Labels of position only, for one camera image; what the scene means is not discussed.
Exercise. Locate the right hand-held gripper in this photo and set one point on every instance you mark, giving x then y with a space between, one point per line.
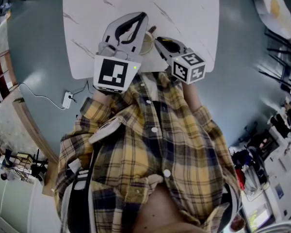
189 69

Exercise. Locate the white power strip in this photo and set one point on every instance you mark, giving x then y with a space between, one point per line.
67 100

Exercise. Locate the black metal chair frame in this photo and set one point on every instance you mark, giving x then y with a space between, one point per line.
276 54

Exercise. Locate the person's right forearm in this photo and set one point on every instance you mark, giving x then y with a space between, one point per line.
194 97

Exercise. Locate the person's bare midriff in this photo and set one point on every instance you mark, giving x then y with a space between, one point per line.
160 210

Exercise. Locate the yellow plaid shirt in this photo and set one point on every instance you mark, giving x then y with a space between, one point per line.
135 154

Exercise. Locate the white chest-mounted device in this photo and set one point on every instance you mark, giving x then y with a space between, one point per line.
104 130

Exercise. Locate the red bag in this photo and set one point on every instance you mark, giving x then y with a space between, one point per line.
240 178

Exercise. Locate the person's left forearm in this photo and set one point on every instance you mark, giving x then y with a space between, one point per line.
100 96

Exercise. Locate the wooden plank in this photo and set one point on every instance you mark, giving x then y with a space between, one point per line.
34 132

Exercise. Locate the computer monitor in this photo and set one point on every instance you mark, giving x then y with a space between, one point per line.
258 216

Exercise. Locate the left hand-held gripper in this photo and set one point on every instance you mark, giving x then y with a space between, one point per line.
111 74

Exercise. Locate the fried egg shaped cushion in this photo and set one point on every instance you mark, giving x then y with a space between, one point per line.
274 8

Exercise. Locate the black undershirt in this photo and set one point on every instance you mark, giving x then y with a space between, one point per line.
158 115

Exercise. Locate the black stool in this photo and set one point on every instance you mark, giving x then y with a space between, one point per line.
38 166

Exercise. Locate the black and white backpack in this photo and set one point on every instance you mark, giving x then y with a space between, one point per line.
75 203

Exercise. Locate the wooden shelf unit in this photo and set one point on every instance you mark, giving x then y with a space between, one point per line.
2 76

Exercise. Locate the white cabinet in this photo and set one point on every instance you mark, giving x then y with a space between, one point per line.
14 203

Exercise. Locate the cream cup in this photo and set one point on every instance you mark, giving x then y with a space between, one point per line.
146 48

